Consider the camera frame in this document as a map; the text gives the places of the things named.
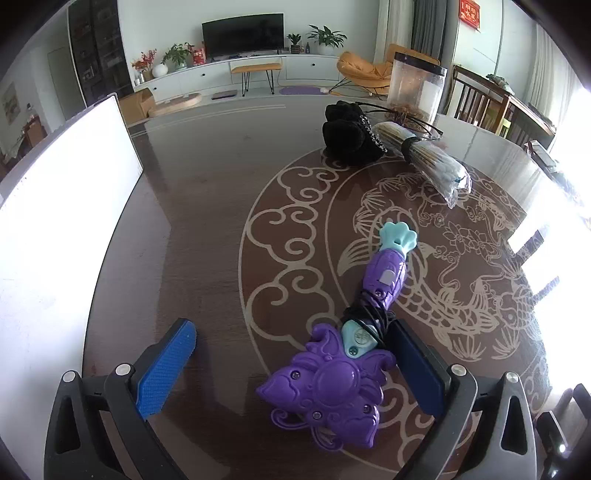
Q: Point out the black scrunchie cloth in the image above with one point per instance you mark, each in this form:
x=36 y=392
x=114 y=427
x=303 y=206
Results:
x=349 y=136

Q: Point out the red flower vase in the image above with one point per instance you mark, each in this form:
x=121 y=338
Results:
x=143 y=65

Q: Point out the black flat television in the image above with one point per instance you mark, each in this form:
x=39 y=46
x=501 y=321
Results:
x=243 y=34

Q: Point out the orange lounge chair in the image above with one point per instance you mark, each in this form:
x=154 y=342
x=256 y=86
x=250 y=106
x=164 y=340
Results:
x=374 y=78

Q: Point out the bundle of sticks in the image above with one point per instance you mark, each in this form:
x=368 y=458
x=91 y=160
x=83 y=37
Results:
x=448 y=176

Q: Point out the white tv cabinet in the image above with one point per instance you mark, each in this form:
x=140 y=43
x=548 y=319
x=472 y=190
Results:
x=210 y=78

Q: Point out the green potted plant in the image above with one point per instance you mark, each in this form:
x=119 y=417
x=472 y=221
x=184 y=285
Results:
x=328 y=40

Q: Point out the cardboard box on floor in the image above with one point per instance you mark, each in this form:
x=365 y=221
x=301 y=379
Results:
x=136 y=106

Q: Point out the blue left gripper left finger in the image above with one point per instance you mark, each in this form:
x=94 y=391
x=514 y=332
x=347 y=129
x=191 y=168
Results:
x=160 y=365

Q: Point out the wooden bench stool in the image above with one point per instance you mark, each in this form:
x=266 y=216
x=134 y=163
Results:
x=245 y=72

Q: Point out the clear jar black lid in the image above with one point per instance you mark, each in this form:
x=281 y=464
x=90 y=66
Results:
x=416 y=87

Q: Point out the white storage box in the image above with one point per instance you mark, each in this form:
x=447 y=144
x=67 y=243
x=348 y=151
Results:
x=59 y=208

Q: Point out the leafy plant by television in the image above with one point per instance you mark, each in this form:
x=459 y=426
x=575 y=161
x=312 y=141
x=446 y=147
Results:
x=178 y=55

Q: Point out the black display cabinet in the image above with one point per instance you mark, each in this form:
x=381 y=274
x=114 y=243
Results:
x=97 y=49

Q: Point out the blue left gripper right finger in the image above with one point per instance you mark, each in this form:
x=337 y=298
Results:
x=422 y=367

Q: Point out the purple toy water gun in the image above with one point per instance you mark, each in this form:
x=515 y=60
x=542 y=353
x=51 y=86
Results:
x=334 y=388

